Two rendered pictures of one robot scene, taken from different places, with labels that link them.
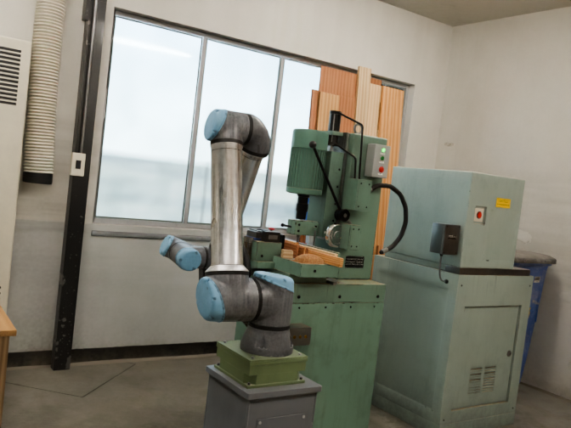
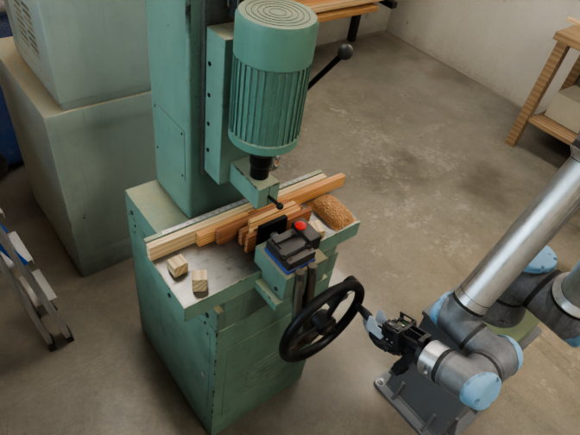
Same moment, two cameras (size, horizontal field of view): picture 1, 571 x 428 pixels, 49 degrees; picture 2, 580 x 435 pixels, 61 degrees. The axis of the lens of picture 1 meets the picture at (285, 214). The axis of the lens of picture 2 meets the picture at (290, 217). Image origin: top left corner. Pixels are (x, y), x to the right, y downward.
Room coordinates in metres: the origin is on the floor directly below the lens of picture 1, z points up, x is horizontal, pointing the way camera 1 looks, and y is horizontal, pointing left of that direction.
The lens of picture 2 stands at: (3.15, 0.94, 1.89)
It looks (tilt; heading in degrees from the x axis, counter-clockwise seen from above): 43 degrees down; 259
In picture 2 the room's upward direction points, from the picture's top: 11 degrees clockwise
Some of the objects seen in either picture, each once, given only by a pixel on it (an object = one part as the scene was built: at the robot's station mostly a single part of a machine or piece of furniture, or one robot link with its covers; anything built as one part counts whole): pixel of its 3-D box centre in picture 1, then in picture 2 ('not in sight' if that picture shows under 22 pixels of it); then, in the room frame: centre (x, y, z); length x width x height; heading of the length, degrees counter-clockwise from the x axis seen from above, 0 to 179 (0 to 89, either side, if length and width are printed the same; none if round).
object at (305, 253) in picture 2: (262, 234); (295, 244); (2.96, 0.09, 0.99); 0.13 x 0.11 x 0.06; 34
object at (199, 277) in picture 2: not in sight; (199, 280); (3.20, 0.17, 0.92); 0.04 x 0.03 x 0.05; 5
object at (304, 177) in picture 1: (307, 162); (269, 79); (3.06, -0.08, 1.35); 0.18 x 0.18 x 0.31
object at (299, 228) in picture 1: (302, 228); (254, 183); (3.06, -0.09, 1.03); 0.14 x 0.07 x 0.09; 124
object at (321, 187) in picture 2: (306, 253); (276, 206); (2.99, -0.12, 0.92); 0.54 x 0.02 x 0.04; 34
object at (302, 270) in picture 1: (274, 259); (269, 254); (3.01, 0.02, 0.87); 0.61 x 0.30 x 0.06; 34
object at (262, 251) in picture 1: (261, 249); (289, 262); (2.96, 0.09, 0.92); 0.15 x 0.13 x 0.09; 34
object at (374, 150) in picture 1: (377, 160); not in sight; (3.12, -0.42, 1.40); 0.10 x 0.06 x 0.16; 124
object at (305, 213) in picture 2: (284, 248); (279, 230); (2.99, -0.01, 0.93); 0.22 x 0.01 x 0.06; 34
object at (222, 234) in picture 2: not in sight; (254, 221); (3.06, -0.05, 0.92); 0.25 x 0.02 x 0.05; 34
